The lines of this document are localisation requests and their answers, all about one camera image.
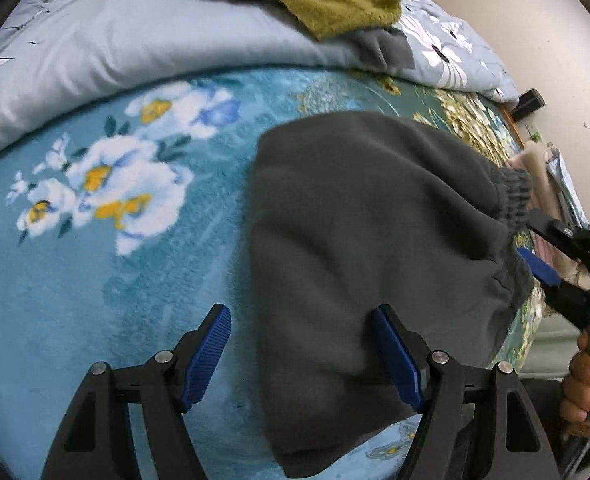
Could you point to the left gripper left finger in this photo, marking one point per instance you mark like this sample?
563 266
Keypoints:
94 439

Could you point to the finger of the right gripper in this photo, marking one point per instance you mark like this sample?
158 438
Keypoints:
567 299
558 234

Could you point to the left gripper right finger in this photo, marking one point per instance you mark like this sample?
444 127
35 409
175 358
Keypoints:
475 423

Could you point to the dark grey fleece pants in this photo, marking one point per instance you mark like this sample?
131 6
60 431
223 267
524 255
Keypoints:
353 210

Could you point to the person right hand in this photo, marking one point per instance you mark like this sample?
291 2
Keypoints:
575 406

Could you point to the light blue folded cloth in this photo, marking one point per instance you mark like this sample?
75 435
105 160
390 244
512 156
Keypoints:
572 210

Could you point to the beige folded blanket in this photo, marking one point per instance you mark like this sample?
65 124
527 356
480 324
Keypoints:
544 196

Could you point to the teal floral bed blanket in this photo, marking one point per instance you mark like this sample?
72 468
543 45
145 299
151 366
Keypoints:
122 223

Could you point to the olive yellow knit sweater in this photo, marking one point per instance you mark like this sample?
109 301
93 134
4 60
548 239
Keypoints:
340 0

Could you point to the light blue floral duvet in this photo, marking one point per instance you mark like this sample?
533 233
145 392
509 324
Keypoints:
57 55

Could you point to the black speaker by wall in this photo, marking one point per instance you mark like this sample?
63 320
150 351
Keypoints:
528 104

